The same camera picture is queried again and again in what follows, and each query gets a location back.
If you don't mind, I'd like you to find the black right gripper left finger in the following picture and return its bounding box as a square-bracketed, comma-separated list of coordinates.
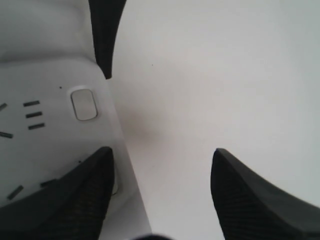
[0, 146, 115, 240]

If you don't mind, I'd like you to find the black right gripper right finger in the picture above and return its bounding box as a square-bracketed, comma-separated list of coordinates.
[210, 148, 320, 240]

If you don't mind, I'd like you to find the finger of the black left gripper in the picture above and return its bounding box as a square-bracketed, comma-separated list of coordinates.
[88, 0, 126, 80]

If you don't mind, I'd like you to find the white five-outlet power strip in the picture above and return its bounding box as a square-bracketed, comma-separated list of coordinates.
[0, 0, 152, 240]

